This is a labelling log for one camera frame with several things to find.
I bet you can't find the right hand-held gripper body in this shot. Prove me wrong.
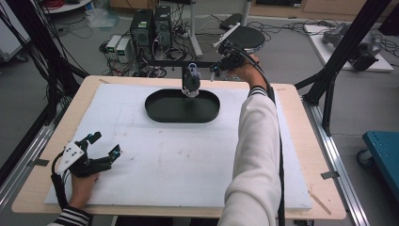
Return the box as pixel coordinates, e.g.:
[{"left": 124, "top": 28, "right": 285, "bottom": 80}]
[{"left": 213, "top": 22, "right": 247, "bottom": 73}]

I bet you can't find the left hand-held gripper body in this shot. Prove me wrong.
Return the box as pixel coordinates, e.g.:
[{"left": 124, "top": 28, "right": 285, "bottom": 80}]
[{"left": 55, "top": 140, "right": 112, "bottom": 179}]

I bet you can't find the black pink plush doll keychain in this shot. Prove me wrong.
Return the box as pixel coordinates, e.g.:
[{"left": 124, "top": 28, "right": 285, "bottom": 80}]
[{"left": 181, "top": 62, "right": 202, "bottom": 99}]

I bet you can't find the black oval tray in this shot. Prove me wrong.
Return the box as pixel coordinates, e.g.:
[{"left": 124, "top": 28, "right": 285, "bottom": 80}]
[{"left": 144, "top": 59, "right": 221, "bottom": 124}]

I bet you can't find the person's right hand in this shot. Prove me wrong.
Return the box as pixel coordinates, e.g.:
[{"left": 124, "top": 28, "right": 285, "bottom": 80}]
[{"left": 227, "top": 53, "right": 268, "bottom": 90}]

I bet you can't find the person's left hand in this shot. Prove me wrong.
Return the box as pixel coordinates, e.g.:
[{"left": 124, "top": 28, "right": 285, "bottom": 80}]
[{"left": 68, "top": 173, "right": 101, "bottom": 210}]

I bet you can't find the black round stool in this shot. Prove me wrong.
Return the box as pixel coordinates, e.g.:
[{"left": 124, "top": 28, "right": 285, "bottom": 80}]
[{"left": 224, "top": 25, "right": 266, "bottom": 55}]

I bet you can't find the grey tape strip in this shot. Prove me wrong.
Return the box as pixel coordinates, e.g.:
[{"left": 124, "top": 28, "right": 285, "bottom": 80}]
[
  {"left": 25, "top": 157, "right": 51, "bottom": 168},
  {"left": 320, "top": 170, "right": 341, "bottom": 181}
]

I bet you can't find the black flat case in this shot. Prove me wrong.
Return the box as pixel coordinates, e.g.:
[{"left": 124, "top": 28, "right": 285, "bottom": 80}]
[{"left": 218, "top": 12, "right": 245, "bottom": 32}]

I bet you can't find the grey desk leg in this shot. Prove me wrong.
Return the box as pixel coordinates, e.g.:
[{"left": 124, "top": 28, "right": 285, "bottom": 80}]
[{"left": 187, "top": 0, "right": 204, "bottom": 61}]

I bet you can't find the white foam mat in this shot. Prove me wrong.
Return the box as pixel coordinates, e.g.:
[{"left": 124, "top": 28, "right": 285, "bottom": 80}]
[{"left": 44, "top": 82, "right": 314, "bottom": 211}]

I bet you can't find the black computer tower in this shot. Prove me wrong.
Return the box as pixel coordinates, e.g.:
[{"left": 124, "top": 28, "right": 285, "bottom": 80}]
[
  {"left": 129, "top": 8, "right": 155, "bottom": 49},
  {"left": 152, "top": 5, "right": 173, "bottom": 49}
]

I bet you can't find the white floor board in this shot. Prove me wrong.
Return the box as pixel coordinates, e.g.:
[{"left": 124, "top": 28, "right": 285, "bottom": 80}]
[{"left": 303, "top": 24, "right": 395, "bottom": 73}]

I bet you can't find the white power supply unit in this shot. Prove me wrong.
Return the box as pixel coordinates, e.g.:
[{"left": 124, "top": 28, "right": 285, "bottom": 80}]
[
  {"left": 115, "top": 37, "right": 133, "bottom": 64},
  {"left": 105, "top": 34, "right": 123, "bottom": 61}
]

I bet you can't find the grey machine part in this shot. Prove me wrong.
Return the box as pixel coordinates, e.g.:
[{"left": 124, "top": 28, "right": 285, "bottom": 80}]
[{"left": 322, "top": 22, "right": 351, "bottom": 48}]

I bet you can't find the clear plastic bag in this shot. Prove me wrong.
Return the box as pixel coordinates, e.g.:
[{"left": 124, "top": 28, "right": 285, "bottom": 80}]
[{"left": 85, "top": 7, "right": 120, "bottom": 29}]

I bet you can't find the white cabinet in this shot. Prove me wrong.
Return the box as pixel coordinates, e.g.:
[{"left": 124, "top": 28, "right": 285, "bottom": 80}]
[{"left": 0, "top": 0, "right": 31, "bottom": 63}]

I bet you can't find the white round table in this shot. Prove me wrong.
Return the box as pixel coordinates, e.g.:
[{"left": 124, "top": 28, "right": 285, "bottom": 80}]
[{"left": 40, "top": 0, "right": 94, "bottom": 14}]

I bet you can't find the black machine part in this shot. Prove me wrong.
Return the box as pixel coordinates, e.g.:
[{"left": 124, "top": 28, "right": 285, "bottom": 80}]
[{"left": 349, "top": 33, "right": 384, "bottom": 73}]

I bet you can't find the thin wooden stick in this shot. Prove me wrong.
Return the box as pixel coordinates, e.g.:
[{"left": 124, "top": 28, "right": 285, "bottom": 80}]
[{"left": 307, "top": 189, "right": 333, "bottom": 217}]

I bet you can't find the blue cart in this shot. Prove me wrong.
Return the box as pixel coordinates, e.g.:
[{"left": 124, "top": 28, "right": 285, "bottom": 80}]
[{"left": 356, "top": 130, "right": 399, "bottom": 202}]

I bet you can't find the left hand-held gripper black cable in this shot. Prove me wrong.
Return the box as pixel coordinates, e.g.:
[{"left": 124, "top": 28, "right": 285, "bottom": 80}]
[{"left": 50, "top": 152, "right": 70, "bottom": 211}]

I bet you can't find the hand-held gripper black cable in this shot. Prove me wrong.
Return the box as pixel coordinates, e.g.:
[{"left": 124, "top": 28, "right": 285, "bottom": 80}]
[
  {"left": 231, "top": 44, "right": 287, "bottom": 226},
  {"left": 50, "top": 152, "right": 70, "bottom": 211}
]

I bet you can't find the aluminium rail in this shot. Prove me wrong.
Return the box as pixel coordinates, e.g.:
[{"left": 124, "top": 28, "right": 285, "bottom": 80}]
[
  {"left": 301, "top": 96, "right": 372, "bottom": 226},
  {"left": 0, "top": 123, "right": 56, "bottom": 210}
]

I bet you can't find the black metal frame post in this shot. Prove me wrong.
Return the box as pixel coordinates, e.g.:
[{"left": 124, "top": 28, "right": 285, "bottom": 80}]
[
  {"left": 294, "top": 0, "right": 393, "bottom": 137},
  {"left": 0, "top": 0, "right": 90, "bottom": 126}
]

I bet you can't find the right hand-held gripper black cable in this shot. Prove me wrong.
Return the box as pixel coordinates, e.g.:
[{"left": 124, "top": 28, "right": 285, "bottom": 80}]
[{"left": 231, "top": 44, "right": 287, "bottom": 226}]

